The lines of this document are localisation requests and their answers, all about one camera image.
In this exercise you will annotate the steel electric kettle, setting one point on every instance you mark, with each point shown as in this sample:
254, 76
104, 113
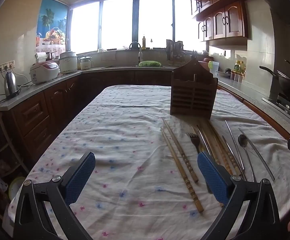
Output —
10, 86

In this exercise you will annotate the wooden cabinets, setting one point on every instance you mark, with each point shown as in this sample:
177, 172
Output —
47, 107
222, 12

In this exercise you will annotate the dish rack with utensils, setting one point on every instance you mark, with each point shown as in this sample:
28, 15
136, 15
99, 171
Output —
175, 51

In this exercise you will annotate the pink white rice cooker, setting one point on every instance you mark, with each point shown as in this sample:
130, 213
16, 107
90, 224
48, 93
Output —
44, 71

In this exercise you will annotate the large kitchen window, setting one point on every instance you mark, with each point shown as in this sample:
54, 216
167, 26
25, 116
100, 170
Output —
120, 22

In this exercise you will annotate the small wall socket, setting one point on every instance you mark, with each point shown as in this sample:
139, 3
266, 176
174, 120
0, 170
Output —
222, 53

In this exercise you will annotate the clear jug with green lid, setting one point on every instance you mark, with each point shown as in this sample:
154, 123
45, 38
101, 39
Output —
213, 66

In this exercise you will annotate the steel mug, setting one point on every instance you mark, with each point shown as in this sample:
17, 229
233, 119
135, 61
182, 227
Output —
51, 55

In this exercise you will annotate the green plastic basket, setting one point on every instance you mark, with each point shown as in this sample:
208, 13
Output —
150, 63

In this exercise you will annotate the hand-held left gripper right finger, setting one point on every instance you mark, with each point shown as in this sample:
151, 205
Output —
211, 177

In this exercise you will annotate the plate on countertop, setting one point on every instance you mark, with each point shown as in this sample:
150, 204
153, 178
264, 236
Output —
222, 73

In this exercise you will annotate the spice jars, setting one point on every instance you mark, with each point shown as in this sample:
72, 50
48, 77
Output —
236, 77

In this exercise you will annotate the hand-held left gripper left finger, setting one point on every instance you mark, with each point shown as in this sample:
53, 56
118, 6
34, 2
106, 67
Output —
81, 175

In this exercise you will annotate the small white electric pot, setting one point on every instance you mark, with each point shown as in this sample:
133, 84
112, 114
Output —
85, 63

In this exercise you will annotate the green white bowl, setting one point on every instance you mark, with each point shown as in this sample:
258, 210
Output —
16, 187

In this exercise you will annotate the grey kitchen countertop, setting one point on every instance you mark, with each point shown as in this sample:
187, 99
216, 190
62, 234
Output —
70, 76

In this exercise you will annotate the metal fork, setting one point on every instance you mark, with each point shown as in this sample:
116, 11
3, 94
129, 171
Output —
193, 140

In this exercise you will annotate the yellow bottle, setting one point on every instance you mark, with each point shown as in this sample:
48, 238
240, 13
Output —
144, 42

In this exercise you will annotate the wooden lower cabinets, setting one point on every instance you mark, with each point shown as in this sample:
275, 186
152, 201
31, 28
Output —
47, 107

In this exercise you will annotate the wooden upper cabinets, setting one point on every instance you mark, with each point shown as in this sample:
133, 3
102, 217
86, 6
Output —
222, 12

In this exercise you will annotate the tall white electric cooker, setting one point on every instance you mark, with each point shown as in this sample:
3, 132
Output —
68, 61

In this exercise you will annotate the chrome kitchen faucet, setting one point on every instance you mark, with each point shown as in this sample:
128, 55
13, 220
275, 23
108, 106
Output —
138, 50

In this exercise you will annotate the white wall socket strip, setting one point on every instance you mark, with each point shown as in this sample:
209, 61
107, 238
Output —
6, 65

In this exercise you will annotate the tropical fruit wall poster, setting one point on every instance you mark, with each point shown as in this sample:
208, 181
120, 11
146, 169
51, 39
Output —
52, 25

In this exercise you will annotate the metal spoon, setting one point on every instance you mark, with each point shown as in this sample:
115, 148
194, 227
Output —
242, 140

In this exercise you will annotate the small pump dispenser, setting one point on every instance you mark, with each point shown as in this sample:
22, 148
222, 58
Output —
151, 44

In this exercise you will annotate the yellow cooking oil bottles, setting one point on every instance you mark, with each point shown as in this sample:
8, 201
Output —
240, 67

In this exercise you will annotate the white floral tablecloth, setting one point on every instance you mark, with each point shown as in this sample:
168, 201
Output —
125, 135

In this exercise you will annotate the wooden utensil holder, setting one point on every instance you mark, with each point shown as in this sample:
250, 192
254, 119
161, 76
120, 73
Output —
192, 92

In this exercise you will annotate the black wok with lid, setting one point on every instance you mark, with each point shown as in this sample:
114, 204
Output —
289, 85

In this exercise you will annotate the metal chopsticks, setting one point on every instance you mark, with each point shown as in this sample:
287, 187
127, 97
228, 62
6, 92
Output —
256, 150

